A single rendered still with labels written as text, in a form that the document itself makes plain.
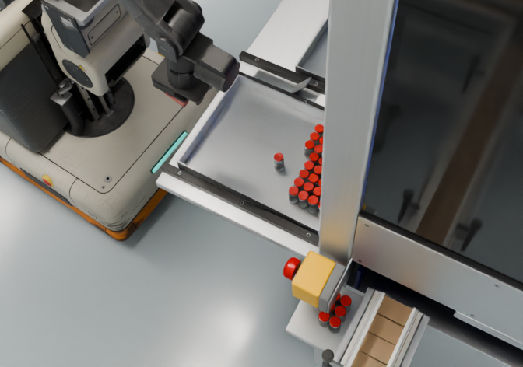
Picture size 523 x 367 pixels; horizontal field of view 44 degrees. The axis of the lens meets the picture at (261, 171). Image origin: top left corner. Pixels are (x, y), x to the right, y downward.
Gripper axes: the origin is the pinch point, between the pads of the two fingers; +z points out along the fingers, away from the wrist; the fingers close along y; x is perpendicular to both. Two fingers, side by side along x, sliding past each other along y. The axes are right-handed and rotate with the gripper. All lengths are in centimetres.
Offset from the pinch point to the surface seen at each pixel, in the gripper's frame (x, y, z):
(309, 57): 34.4, 12.6, 17.9
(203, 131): 4.6, 1.5, 18.1
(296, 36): 39.1, 6.7, 19.1
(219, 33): 92, -44, 116
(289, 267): -18.2, 33.1, 1.6
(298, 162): 7.9, 23.4, 16.4
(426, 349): -11, 66, 26
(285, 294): 5, 34, 104
